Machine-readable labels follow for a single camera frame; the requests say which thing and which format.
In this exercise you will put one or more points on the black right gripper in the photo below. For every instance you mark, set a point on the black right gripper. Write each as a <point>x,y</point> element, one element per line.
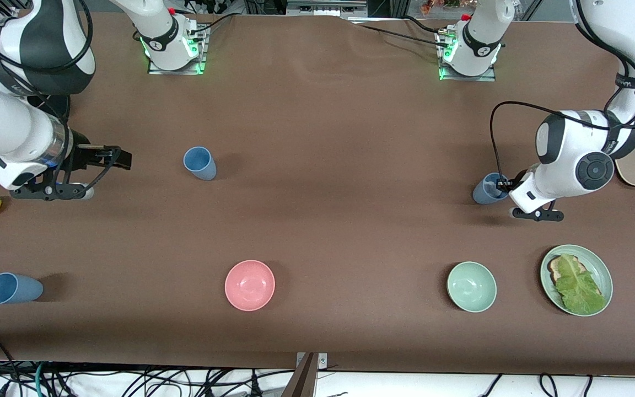
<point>81,154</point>

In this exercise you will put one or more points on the green ceramic plate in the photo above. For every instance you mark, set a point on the green ceramic plate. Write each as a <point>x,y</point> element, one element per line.
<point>599,264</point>

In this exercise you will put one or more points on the small metal table bracket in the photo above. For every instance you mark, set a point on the small metal table bracket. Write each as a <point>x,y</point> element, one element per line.
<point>323,361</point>

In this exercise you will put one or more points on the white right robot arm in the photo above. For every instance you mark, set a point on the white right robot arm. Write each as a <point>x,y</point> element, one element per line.
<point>9,127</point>

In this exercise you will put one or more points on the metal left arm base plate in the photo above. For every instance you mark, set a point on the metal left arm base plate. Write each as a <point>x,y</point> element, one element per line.
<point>469,78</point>

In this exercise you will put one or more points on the dark metal beam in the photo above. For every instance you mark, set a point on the dark metal beam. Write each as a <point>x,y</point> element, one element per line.
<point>302,383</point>

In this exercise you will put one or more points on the pink bowl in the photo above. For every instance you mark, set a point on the pink bowl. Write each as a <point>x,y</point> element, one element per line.
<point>249,285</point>

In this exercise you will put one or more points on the brown table cloth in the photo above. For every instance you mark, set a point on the brown table cloth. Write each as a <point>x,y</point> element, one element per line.
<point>317,231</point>

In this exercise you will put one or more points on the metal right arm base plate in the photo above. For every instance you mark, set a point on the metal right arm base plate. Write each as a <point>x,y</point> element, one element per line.
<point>202,49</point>

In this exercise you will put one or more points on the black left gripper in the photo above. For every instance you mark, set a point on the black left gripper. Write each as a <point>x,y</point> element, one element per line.
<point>514,183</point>

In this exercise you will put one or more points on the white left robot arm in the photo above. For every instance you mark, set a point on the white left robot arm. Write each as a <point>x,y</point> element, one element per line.
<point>565,160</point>

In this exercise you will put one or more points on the blue plastic cup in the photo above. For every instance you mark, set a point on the blue plastic cup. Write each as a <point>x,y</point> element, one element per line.
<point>14,289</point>
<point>483,193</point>
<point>202,165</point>

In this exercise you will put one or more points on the toast bread slice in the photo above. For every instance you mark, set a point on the toast bread slice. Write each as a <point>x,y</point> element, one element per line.
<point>555,270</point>

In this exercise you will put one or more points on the green bowl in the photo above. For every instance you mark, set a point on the green bowl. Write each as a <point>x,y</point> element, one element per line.
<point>472,286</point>

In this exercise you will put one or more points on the green lettuce leaf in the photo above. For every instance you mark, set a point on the green lettuce leaf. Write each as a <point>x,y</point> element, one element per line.
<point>579,289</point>

